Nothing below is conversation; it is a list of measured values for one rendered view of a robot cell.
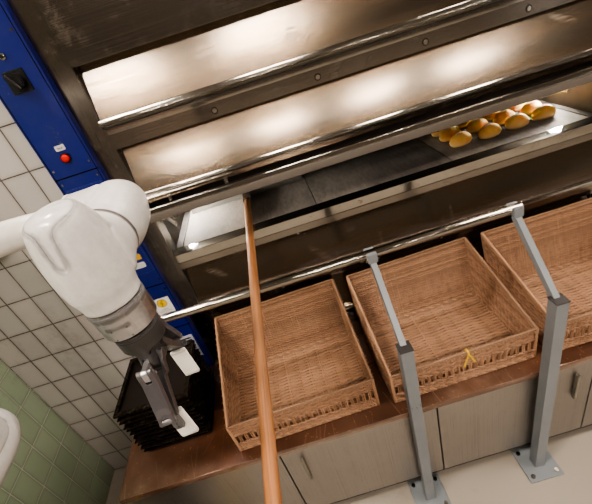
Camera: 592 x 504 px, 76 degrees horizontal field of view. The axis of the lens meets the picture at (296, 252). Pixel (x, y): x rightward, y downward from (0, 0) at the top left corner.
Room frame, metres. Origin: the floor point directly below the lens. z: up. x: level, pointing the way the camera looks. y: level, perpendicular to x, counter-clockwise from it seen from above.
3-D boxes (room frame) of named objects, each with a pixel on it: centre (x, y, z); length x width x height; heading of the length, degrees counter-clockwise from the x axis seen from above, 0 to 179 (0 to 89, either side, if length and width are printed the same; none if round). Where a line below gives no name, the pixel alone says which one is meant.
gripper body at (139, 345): (0.50, 0.28, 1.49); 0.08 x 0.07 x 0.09; 2
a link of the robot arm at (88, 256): (0.51, 0.29, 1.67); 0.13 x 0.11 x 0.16; 178
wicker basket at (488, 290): (1.08, -0.45, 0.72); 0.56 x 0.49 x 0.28; 90
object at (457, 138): (1.78, -1.02, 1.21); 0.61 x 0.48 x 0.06; 179
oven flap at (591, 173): (1.35, -0.43, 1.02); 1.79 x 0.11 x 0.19; 89
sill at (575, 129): (1.38, -0.43, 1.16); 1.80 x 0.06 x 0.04; 89
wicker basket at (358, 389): (1.10, 0.16, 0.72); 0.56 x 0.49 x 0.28; 90
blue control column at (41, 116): (2.30, 0.60, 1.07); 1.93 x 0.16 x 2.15; 179
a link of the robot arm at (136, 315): (0.50, 0.28, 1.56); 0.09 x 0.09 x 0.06
